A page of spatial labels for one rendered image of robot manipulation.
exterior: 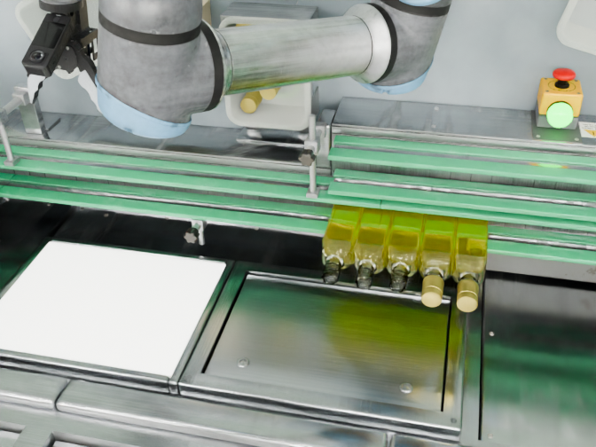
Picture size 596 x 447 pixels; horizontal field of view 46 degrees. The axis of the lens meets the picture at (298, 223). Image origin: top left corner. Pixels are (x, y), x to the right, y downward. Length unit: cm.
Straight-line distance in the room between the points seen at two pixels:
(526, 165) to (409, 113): 25
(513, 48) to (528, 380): 60
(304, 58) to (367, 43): 11
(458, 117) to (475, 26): 17
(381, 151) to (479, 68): 26
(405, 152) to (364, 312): 31
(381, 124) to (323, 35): 40
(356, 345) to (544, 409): 33
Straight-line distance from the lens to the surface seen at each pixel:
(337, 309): 135
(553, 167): 132
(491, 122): 139
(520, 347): 138
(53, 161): 157
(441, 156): 131
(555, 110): 135
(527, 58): 142
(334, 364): 125
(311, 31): 99
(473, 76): 143
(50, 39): 126
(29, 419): 130
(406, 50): 107
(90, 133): 161
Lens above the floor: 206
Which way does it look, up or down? 52 degrees down
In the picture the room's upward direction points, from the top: 159 degrees counter-clockwise
